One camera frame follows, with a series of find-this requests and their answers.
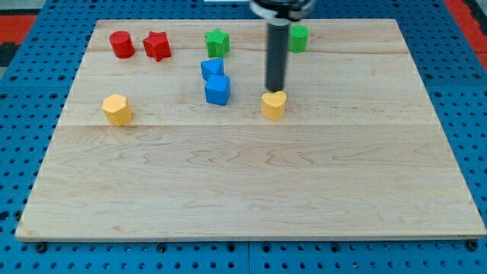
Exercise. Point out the yellow heart block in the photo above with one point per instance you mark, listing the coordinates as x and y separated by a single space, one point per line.
273 105

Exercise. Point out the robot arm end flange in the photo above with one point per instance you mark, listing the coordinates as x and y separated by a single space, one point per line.
289 10

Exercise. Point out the blue cube block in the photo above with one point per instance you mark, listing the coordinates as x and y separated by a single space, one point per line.
218 89

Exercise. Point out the blue triangular block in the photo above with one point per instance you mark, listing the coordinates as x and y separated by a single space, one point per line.
212 67

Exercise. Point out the green star block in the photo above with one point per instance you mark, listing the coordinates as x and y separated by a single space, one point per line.
217 43

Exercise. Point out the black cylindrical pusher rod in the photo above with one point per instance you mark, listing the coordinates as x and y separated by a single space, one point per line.
276 57

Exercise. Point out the green cylinder block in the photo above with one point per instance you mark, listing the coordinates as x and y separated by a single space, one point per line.
298 38

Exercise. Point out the wooden board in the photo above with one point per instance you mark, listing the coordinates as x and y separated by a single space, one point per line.
359 155

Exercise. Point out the red star block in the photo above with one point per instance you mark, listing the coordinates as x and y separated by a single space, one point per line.
157 46

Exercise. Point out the yellow hexagon block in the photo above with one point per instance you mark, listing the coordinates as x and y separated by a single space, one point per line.
117 110

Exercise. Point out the red cylinder block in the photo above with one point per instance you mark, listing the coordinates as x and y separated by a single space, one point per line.
122 45

